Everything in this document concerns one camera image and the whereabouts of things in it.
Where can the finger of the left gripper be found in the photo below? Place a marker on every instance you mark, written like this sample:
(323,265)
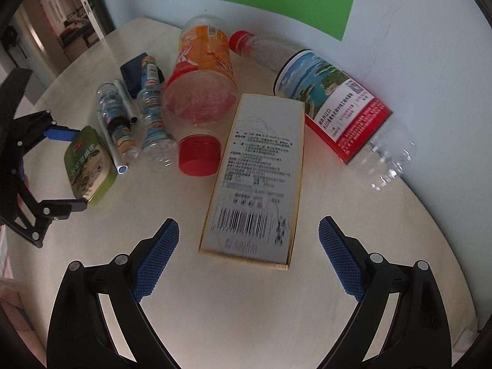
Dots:
(30,219)
(29,130)

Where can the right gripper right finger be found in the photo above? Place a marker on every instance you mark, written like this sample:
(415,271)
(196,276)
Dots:
(419,333)

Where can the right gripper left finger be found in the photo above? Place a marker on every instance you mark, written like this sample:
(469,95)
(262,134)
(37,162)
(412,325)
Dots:
(78,334)

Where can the white marker blue cap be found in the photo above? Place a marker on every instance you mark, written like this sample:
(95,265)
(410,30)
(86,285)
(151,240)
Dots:
(118,161)

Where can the white marker black cap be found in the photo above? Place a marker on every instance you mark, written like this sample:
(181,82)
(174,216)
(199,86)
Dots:
(127,101)

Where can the green tin box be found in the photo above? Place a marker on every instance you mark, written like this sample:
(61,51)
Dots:
(89,166)

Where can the small crushed water bottle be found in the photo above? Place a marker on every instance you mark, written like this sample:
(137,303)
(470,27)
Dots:
(116,121)

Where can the dark blue board eraser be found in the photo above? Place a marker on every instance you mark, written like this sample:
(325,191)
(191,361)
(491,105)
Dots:
(136,77)

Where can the small clear water bottle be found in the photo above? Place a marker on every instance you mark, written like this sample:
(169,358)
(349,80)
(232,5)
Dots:
(158,145)

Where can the red bottle cap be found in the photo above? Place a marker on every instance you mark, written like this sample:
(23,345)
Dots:
(199,155)

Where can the orange label plastic bottle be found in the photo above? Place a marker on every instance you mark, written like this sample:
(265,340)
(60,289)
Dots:
(202,87)

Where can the grey cardboard box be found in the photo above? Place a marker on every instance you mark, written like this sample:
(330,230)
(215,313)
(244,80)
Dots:
(254,209)

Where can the large clear landscape-label bottle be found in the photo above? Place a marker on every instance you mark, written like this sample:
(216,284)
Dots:
(361,129)

